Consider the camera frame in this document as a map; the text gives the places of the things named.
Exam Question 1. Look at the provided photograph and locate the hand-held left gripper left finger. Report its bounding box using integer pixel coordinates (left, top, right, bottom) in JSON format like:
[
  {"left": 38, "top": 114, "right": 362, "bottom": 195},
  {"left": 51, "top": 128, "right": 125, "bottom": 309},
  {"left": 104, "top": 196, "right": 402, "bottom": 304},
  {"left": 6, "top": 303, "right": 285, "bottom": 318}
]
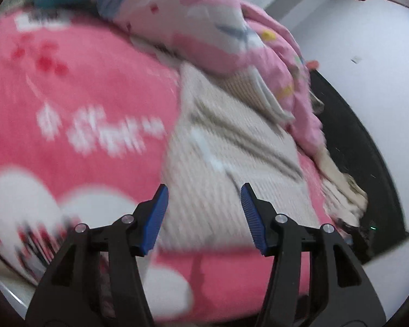
[{"left": 25, "top": 183, "right": 169, "bottom": 327}]

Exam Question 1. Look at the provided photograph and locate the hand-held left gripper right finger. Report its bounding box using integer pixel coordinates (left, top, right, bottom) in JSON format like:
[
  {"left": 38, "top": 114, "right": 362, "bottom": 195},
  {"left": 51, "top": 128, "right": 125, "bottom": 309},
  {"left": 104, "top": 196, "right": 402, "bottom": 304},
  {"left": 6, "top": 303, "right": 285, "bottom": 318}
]
[{"left": 240, "top": 182, "right": 386, "bottom": 327}]

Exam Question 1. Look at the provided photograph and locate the beige houndstooth knit coat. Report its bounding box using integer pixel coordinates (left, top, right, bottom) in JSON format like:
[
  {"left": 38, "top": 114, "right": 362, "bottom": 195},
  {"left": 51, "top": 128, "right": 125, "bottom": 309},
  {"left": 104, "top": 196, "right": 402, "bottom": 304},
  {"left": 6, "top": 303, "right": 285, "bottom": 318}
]
[{"left": 157, "top": 63, "right": 328, "bottom": 251}]

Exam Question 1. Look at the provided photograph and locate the cream garment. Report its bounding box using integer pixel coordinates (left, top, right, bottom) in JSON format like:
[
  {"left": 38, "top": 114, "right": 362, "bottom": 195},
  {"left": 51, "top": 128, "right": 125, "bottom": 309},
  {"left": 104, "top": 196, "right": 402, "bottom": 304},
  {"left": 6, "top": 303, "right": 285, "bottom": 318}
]
[{"left": 314, "top": 143, "right": 369, "bottom": 225}]

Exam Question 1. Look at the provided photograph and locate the black padded headboard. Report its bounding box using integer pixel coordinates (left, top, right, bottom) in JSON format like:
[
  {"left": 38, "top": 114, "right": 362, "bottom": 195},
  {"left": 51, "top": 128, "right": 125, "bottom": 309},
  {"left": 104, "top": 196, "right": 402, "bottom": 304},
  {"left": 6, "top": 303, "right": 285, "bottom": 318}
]
[{"left": 307, "top": 70, "right": 409, "bottom": 266}]

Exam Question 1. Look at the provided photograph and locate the pink printed quilt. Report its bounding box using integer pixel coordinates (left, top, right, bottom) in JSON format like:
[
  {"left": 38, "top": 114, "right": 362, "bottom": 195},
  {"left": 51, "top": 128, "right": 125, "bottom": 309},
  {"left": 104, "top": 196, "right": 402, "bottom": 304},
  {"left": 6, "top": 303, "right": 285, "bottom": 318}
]
[{"left": 239, "top": 2, "right": 326, "bottom": 157}]

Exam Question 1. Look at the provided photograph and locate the pink floral blanket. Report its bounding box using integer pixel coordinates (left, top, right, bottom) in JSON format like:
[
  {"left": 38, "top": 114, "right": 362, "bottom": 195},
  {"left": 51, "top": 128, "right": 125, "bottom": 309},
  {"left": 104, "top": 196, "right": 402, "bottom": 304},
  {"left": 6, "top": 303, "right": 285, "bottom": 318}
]
[{"left": 0, "top": 7, "right": 331, "bottom": 321}]

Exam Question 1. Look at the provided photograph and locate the pink patterned duvet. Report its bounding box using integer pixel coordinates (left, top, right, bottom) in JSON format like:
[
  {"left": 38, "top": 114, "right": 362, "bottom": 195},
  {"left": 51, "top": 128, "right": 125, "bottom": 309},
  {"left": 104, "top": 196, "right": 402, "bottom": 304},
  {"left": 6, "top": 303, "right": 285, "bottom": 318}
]
[{"left": 34, "top": 0, "right": 260, "bottom": 75}]

